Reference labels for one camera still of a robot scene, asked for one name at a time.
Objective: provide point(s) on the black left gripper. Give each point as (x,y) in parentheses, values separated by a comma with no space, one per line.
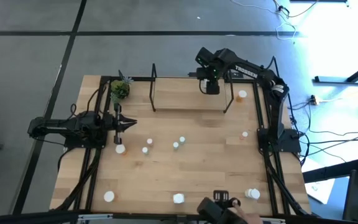
(118,123)

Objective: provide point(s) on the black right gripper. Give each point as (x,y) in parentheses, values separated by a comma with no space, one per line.
(213,87)

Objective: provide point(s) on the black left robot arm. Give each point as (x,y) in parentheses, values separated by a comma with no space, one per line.
(73,124)

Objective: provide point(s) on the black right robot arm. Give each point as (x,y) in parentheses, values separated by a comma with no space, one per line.
(253,72)

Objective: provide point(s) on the black flat bar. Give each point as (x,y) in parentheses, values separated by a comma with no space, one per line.
(192,75)

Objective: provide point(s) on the green potted succulent plant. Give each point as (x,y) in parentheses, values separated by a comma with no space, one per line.
(120,89)

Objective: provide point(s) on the white melatonin supplement bottle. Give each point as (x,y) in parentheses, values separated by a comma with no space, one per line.
(178,198)

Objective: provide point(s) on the black and yellow connector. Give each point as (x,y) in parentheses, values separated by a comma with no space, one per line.
(314,99)

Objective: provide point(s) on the black desk leg bar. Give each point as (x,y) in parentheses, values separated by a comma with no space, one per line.
(331,79)

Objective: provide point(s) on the black handheld device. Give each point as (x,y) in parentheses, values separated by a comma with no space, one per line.
(210,211)

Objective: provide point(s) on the person's hand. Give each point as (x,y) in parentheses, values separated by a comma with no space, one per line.
(247,217)

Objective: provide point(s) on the black slanted beam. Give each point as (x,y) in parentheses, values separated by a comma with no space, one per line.
(328,174)

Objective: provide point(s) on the white paper sheet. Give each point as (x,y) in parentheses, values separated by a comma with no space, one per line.
(320,191)

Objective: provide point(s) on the black aluminium table frame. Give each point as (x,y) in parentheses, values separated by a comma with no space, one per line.
(106,80)

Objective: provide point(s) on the black rail with silver brackets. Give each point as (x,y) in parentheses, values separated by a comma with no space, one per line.
(26,217)

